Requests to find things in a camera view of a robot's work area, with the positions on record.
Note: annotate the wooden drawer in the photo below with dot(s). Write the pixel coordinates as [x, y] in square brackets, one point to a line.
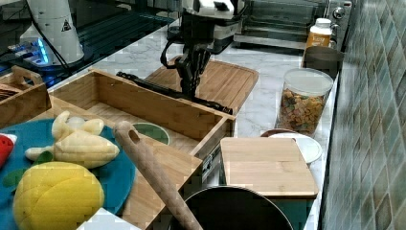
[193, 128]

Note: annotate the white paper sheet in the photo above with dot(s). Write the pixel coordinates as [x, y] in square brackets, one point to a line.
[104, 220]

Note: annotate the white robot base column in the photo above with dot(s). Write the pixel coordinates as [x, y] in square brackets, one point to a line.
[52, 33]

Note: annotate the yellow toy lemon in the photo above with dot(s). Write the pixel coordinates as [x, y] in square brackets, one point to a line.
[56, 196]

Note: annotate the dark grey cup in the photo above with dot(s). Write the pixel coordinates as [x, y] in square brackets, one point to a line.
[323, 59]

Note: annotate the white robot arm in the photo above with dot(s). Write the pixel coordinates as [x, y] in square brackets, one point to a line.
[227, 13]

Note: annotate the clear cereal jar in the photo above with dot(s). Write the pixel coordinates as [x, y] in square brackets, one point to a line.
[303, 100]

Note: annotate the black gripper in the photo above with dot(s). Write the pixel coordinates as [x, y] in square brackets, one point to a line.
[195, 30]

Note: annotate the wooden rolling pin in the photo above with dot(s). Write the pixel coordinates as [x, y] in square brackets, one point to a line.
[140, 153]

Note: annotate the orange bottle white cap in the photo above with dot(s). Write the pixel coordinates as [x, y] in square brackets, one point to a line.
[320, 33]

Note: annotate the stainless steel toaster oven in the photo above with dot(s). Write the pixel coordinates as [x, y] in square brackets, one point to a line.
[286, 23]

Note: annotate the small wooden cutting board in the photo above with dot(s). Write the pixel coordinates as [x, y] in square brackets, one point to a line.
[272, 167]

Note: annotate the white plate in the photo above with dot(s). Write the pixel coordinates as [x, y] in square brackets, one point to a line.
[311, 150]

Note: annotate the wooden tray with handle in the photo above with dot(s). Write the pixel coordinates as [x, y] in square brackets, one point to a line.
[24, 95]

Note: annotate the red toy watermelon slice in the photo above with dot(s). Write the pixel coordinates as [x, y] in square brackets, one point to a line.
[7, 142]

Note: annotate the green ceramic plate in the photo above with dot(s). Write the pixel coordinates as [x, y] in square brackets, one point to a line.
[153, 131]

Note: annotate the black round pan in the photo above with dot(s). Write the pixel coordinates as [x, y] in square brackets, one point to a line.
[235, 208]

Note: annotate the peeled toy banana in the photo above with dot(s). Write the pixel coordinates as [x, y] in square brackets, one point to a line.
[78, 141]

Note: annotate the large bamboo cutting board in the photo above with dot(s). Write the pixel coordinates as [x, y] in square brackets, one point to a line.
[227, 84]

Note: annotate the teal round mat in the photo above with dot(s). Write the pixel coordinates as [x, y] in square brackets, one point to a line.
[116, 177]

